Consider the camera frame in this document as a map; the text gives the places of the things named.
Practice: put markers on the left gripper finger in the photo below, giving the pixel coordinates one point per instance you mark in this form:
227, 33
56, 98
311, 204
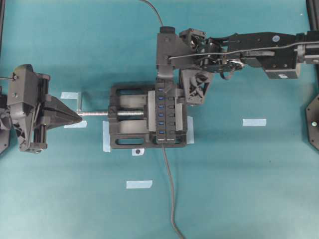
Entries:
52, 103
53, 119

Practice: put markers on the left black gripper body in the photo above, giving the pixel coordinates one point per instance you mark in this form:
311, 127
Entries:
29, 135

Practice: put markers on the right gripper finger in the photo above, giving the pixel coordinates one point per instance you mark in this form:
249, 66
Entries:
165, 71
179, 96

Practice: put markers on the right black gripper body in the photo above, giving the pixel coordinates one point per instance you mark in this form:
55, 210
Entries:
208, 53

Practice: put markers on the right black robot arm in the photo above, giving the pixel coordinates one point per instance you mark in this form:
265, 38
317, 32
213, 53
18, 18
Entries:
279, 55

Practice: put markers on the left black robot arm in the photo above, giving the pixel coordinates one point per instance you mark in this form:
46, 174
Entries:
5, 120

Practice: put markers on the black multi-port USB hub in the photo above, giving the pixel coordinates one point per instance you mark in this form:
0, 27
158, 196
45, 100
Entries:
165, 111

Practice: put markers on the blue tape under left gripper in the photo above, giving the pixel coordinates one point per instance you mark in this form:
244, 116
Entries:
81, 124

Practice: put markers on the blue tape right of vise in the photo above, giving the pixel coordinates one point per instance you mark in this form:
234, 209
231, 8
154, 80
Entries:
190, 130

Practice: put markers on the blue tape of vise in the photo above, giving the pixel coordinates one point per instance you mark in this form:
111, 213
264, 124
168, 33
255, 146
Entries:
190, 130
106, 137

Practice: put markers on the black bench vise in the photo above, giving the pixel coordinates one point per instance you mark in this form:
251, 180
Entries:
132, 118

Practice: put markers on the blue tape left of vise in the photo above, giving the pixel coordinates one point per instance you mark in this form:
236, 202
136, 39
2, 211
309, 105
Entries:
106, 137

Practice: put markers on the white sticker with black dot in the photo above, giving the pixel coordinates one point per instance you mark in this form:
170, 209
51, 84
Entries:
138, 151

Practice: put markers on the blue tape far right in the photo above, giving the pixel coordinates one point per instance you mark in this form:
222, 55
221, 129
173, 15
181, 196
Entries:
254, 122

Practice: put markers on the blue tape lower centre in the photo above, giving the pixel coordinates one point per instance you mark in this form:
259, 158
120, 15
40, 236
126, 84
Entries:
139, 184

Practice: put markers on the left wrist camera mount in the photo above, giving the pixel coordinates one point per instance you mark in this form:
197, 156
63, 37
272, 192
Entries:
22, 91

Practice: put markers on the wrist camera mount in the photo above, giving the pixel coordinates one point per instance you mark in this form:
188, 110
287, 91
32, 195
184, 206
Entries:
171, 45
22, 91

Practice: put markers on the blue tape near vise handle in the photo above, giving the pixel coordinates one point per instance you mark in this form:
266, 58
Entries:
69, 95

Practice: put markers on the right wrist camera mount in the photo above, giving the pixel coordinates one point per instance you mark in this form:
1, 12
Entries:
171, 45

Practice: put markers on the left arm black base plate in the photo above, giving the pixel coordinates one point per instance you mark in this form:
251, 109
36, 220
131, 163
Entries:
4, 140

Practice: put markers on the black frame rail left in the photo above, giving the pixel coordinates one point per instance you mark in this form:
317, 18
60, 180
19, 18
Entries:
2, 13

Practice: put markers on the black frame rail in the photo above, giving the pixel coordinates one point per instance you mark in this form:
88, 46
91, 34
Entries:
2, 13
313, 13

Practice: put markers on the black frame rail right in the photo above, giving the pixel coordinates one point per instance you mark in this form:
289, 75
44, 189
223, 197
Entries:
313, 13

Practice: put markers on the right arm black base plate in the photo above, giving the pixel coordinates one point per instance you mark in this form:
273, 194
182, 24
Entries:
312, 118

